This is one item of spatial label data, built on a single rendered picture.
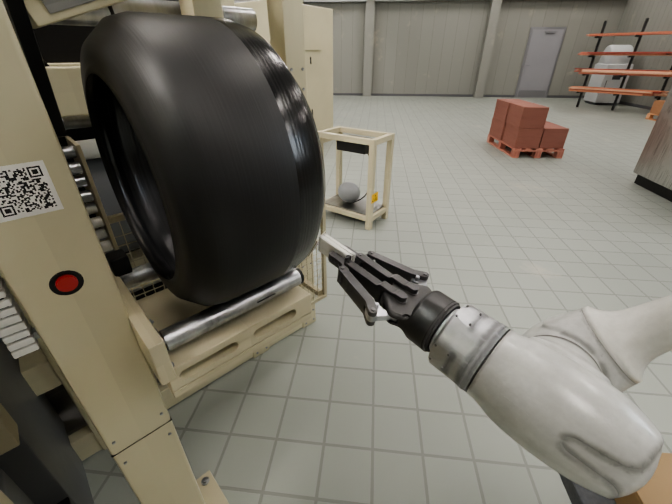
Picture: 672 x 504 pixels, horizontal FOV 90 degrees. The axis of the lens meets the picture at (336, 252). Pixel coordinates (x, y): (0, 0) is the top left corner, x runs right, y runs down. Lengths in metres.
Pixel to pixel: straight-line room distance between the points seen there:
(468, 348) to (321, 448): 1.25
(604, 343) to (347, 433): 1.25
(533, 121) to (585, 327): 5.60
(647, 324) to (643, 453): 0.17
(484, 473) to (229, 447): 1.01
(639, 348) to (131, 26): 0.79
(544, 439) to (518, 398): 0.04
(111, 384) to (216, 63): 0.64
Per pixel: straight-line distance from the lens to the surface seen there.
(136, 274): 0.98
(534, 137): 6.13
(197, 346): 0.78
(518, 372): 0.40
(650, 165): 5.46
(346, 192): 3.21
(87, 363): 0.81
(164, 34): 0.63
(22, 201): 0.67
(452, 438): 1.69
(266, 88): 0.60
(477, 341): 0.41
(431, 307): 0.43
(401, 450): 1.61
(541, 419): 0.40
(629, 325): 0.54
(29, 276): 0.71
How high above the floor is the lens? 1.39
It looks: 30 degrees down
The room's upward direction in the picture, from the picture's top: straight up
